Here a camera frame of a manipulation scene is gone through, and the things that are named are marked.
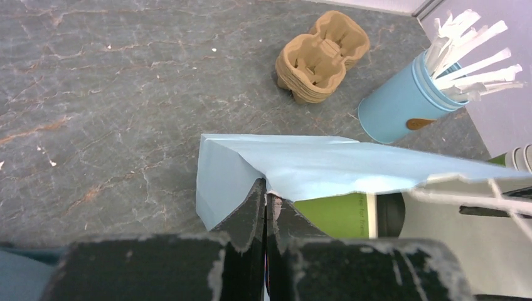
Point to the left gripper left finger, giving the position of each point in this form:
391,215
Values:
226,263

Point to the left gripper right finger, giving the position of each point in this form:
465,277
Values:
306,264

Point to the light blue paper bag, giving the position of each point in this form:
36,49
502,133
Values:
480,211

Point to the blue straw holder cup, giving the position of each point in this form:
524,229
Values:
407,102

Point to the brown cardboard cup carrier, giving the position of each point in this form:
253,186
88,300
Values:
312,65

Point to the blue cloth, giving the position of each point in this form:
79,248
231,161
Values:
25,272

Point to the stack of green paper cups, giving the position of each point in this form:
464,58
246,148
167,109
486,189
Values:
518,159

